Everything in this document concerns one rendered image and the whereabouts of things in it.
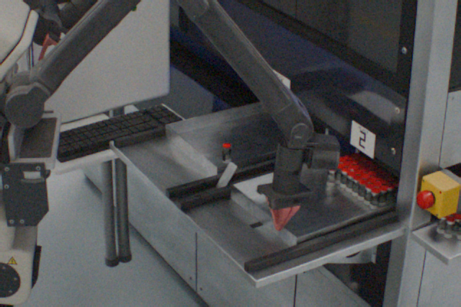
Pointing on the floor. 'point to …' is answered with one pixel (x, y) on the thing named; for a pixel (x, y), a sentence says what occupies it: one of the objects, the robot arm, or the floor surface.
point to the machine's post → (421, 143)
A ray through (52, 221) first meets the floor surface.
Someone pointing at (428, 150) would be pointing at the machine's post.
